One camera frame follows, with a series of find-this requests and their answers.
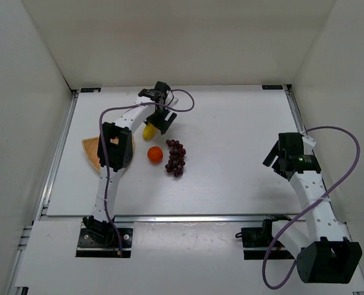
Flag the yellow fake lemon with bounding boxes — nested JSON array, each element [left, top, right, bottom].
[[142, 123, 157, 141]]

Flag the fake orange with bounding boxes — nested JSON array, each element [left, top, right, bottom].
[[147, 146, 163, 163]]

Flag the dark red fake grapes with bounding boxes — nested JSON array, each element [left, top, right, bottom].
[[165, 140, 187, 178]]

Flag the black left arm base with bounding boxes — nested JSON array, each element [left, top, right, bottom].
[[76, 224, 133, 259]]

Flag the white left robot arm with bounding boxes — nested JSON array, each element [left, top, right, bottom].
[[83, 81, 177, 249]]

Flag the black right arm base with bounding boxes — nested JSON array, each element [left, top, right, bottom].
[[235, 216, 293, 261]]

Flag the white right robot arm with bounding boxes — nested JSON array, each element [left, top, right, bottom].
[[262, 132, 362, 284]]

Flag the woven bamboo fruit basket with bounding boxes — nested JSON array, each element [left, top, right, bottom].
[[81, 136, 135, 175]]

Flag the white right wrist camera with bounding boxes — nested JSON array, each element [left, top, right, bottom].
[[300, 132, 317, 155]]

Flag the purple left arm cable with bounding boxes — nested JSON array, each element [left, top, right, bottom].
[[99, 88, 195, 256]]

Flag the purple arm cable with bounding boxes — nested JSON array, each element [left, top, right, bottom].
[[263, 125, 361, 290], [99, 88, 195, 256]]

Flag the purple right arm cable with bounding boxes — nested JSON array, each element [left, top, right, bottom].
[[263, 125, 361, 290]]

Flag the right aluminium frame rail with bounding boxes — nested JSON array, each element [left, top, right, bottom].
[[283, 84, 337, 226]]

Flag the aluminium frame rail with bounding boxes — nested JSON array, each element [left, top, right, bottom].
[[32, 90, 79, 224], [283, 84, 337, 226], [43, 214, 304, 224]]

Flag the black right corner bracket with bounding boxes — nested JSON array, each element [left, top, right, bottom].
[[261, 85, 284, 90]]

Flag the black corner bracket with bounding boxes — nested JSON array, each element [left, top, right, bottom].
[[261, 85, 284, 90], [80, 87, 101, 93]]

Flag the black left corner bracket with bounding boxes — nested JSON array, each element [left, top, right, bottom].
[[80, 87, 101, 93]]

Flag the left aluminium frame rail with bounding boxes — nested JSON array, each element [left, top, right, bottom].
[[32, 90, 79, 224]]

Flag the front aluminium frame rail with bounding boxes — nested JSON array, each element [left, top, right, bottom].
[[43, 214, 304, 224]]

